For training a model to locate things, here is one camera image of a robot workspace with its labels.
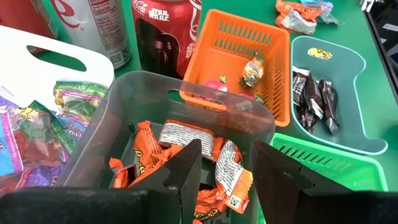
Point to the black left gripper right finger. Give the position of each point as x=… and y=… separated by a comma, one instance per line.
x=311, y=208

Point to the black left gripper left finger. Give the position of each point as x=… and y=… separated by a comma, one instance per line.
x=93, y=205

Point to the red-orange candy wrapper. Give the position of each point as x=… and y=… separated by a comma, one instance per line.
x=119, y=174
x=208, y=207
x=186, y=135
x=231, y=174
x=149, y=152
x=295, y=17

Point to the purple candy packet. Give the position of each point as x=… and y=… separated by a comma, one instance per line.
x=73, y=129
x=37, y=137
x=40, y=177

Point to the black candy stick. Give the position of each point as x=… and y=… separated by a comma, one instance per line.
x=314, y=96
x=299, y=88
x=306, y=119
x=329, y=102

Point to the blue candy packet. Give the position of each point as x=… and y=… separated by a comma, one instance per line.
x=6, y=149

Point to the gold round candy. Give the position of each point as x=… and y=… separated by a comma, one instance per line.
x=252, y=71

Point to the small yellow candy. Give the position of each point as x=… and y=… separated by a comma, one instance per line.
x=320, y=53

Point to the clear grey candy packet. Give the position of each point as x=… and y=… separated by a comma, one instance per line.
x=325, y=11

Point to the green plastic basket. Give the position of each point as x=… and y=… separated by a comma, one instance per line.
x=342, y=168

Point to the teal plastic bin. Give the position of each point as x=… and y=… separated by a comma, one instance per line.
x=348, y=93

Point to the dark grey plastic bin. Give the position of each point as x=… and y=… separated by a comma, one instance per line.
x=140, y=90

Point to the white plastic bin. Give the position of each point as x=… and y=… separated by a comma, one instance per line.
x=31, y=71

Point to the orange plastic basket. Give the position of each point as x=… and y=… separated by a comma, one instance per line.
x=280, y=62

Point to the silver soda can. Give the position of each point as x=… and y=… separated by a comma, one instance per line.
x=99, y=25

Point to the red Coca-Cola can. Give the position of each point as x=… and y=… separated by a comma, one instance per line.
x=168, y=31

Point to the black aluminium table frame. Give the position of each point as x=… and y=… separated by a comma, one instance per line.
x=385, y=46

